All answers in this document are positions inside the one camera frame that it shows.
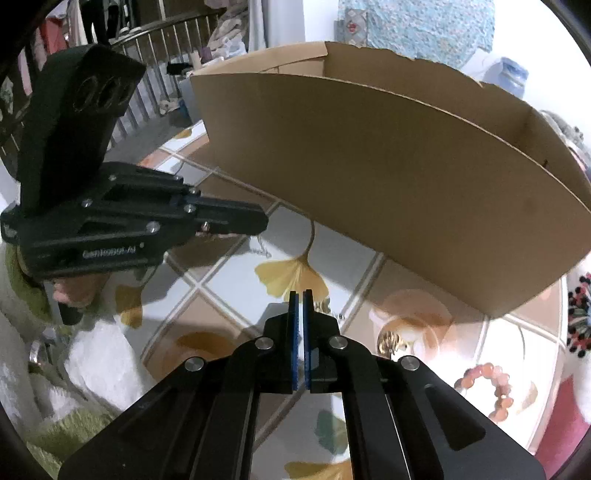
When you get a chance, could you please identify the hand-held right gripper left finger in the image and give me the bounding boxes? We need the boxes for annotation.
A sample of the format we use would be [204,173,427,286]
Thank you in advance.
[58,291,301,480]

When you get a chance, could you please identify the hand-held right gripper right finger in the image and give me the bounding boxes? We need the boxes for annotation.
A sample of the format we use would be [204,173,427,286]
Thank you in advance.
[303,288,546,480]

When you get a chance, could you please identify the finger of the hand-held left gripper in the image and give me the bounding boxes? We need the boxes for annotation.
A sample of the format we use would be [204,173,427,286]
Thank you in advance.
[98,161,202,206]
[82,198,269,252]

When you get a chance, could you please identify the brown cardboard box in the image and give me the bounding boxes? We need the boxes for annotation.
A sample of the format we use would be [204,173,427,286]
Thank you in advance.
[189,41,591,319]

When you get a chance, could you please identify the person's left forearm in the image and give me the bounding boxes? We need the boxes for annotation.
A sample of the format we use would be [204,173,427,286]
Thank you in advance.
[0,240,153,416]

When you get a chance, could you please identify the person's left hand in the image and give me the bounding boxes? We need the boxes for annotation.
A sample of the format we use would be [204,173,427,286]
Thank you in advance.
[52,274,112,310]

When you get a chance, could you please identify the grey storage box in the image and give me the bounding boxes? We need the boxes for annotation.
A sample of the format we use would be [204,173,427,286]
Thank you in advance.
[178,76,204,125]

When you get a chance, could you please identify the row of hanging clothes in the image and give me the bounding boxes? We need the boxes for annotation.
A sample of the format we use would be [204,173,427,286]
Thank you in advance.
[34,0,121,56]

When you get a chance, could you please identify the metal railing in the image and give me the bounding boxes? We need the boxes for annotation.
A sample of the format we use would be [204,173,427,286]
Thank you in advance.
[0,11,227,153]

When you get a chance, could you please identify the light blue patterned cloth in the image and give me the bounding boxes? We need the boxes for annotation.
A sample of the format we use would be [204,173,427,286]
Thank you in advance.
[337,0,496,61]

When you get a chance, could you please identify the pink floral blanket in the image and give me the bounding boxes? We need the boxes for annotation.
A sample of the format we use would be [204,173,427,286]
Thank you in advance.
[551,263,591,462]

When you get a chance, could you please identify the blue water jug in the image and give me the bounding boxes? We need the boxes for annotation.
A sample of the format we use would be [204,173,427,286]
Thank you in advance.
[492,56,529,100]

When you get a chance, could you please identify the grey quilt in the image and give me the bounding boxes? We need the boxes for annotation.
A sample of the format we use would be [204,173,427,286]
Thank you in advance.
[538,110,591,185]

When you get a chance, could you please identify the pink bead bracelet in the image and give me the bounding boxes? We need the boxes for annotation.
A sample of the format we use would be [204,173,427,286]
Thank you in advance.
[454,363,512,423]

